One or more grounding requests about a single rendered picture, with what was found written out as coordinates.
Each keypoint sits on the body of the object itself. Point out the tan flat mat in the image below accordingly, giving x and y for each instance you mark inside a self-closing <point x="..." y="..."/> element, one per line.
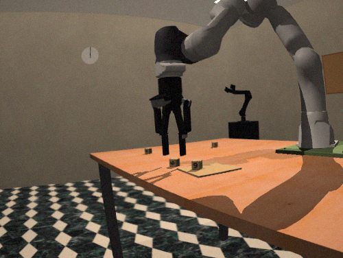
<point x="209" y="169"/>

